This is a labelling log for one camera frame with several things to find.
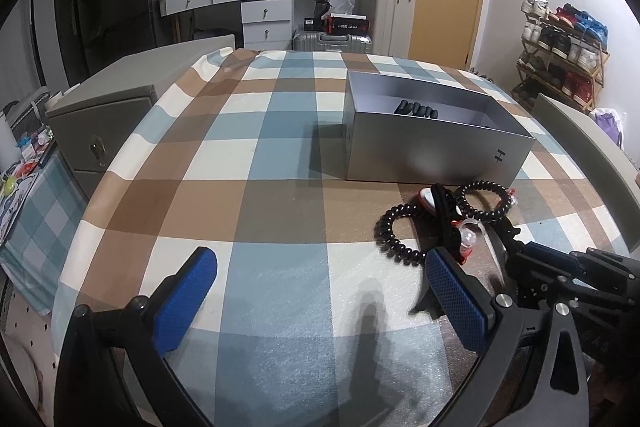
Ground checked blanket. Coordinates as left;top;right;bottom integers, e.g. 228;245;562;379
0;152;91;318

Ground rows of shoes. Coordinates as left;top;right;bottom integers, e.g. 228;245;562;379
512;0;610;108

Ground black spiral hair tie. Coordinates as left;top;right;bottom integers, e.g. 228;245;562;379
375;202;441;267

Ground large black claw clip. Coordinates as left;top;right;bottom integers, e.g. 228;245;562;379
409;183;466;320

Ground black spiral tie red beads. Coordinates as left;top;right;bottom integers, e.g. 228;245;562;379
455;181;518;223

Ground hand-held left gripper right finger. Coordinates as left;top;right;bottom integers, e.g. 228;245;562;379
424;248;596;427

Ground white dressing table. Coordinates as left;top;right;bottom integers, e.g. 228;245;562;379
159;0;295;50

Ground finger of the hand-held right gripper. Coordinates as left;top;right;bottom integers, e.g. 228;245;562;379
505;239;591;280
481;226;522;284

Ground silver cardboard box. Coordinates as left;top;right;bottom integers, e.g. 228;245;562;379
342;69;537;188

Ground beige suitcase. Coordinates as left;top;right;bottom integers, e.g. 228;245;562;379
361;0;417;56

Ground clutter of small bottles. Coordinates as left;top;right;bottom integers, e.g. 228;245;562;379
0;89;63;192

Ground red black flat box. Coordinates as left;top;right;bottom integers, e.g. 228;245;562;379
324;13;372;34

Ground clear red hair clip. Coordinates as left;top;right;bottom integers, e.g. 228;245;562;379
450;219;487;265

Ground purple bag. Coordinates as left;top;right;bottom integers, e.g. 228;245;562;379
590;107;626;150

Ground checked tablecloth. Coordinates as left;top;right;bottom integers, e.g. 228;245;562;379
50;48;640;427

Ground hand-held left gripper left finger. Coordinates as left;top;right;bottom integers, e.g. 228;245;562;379
54;247;219;427

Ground grey cabinet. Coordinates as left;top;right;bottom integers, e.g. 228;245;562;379
45;34;236;200

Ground silver suitcase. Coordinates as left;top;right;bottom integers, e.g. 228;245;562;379
292;27;375;55

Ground small black claw clip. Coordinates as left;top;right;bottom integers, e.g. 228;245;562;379
394;99;440;120

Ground wooden shoe rack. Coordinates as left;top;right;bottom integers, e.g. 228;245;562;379
511;9;612;115

